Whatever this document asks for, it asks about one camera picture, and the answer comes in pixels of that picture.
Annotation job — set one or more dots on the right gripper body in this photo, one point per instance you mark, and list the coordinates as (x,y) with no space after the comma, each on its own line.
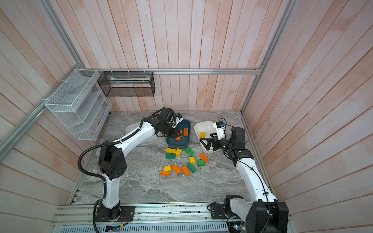
(226,144)

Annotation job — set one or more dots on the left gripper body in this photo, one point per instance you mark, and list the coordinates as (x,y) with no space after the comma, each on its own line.
(169,130)

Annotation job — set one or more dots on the long orange lego plate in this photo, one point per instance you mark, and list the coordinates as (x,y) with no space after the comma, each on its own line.
(179,136)

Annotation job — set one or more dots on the yellow lego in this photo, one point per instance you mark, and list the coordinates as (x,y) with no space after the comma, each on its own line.
(167,169)

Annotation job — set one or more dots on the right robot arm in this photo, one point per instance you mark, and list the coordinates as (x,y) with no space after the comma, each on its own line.
(265,214)

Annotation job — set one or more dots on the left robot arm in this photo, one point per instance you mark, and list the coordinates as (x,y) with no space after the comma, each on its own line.
(112,161)

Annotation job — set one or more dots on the right white bin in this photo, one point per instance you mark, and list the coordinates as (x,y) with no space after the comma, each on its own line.
(207,127)

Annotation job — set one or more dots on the white bin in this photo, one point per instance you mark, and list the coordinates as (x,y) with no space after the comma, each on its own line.
(132,129)
(207,127)

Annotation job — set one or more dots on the green lego brick right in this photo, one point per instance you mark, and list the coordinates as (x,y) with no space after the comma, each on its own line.
(201,163)

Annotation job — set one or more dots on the dark teal bin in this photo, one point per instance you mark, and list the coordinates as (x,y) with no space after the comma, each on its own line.
(184,140)

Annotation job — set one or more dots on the left white bin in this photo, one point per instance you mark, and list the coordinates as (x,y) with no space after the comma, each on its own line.
(132,129)

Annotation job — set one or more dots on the green long lego brick lower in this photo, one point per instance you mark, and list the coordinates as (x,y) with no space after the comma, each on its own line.
(191,168)

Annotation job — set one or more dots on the dark green flat lego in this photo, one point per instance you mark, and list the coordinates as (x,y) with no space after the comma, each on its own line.
(170,156)

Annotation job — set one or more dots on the black mesh basket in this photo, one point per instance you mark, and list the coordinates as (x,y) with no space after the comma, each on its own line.
(127,84)

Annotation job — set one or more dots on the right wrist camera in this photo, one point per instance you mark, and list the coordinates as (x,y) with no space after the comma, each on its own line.
(220,128)

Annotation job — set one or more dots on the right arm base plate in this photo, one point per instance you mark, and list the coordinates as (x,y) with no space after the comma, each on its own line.
(220,210)

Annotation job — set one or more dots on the white wire shelf rack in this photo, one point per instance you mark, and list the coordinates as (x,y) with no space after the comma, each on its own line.
(79,107)

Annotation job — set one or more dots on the aluminium front rail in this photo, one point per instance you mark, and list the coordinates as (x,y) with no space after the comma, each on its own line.
(139,213)

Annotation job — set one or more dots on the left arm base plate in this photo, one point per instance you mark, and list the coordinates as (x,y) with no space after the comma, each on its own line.
(118,213)

